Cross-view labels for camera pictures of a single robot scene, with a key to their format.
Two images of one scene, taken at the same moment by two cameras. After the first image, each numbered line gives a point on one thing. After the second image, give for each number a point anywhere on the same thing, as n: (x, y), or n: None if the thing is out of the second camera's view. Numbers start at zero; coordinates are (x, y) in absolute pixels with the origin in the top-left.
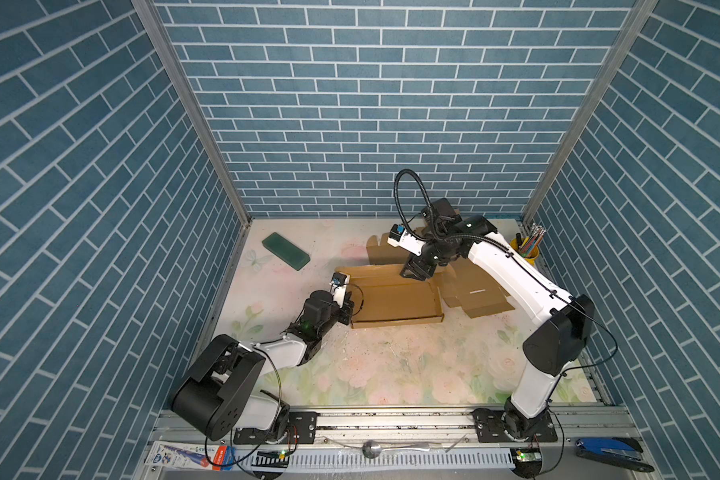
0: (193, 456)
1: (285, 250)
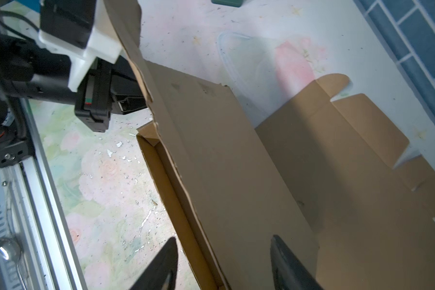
0: None
1: (235, 3)
